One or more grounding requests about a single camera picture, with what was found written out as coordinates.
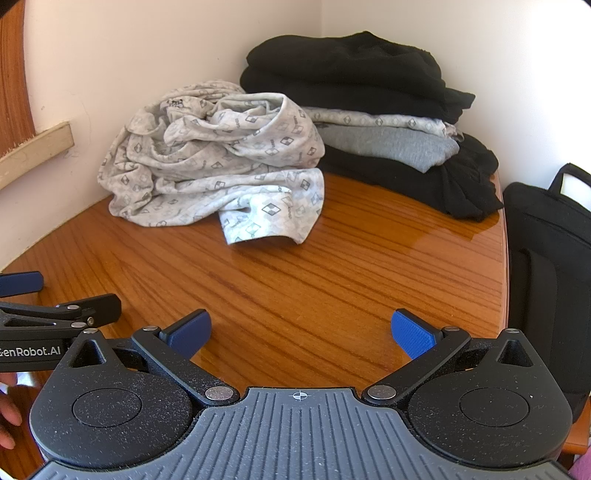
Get black bag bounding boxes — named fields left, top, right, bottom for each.
left=502, top=163, right=591, bottom=423

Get white patterned pants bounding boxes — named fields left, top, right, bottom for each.
left=96, top=80, right=326, bottom=246

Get white patterned folded garment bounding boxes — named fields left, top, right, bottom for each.
left=302, top=106, right=462, bottom=141

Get beige window sill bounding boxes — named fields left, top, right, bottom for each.
left=0, top=121, right=75, bottom=190

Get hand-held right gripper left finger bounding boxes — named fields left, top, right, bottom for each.
left=69, top=310, right=241, bottom=407

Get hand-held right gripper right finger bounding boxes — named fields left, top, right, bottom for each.
left=361, top=310, right=532, bottom=407

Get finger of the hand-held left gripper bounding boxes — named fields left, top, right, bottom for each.
left=0, top=294, right=122, bottom=340
left=0, top=271, right=45, bottom=298

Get person's left hand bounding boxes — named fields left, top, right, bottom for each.
left=0, top=374, right=23, bottom=450

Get grey folded garment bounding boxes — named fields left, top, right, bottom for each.
left=318, top=126, right=460, bottom=172

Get wooden window frame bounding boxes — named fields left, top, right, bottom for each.
left=0, top=0, right=38, bottom=160

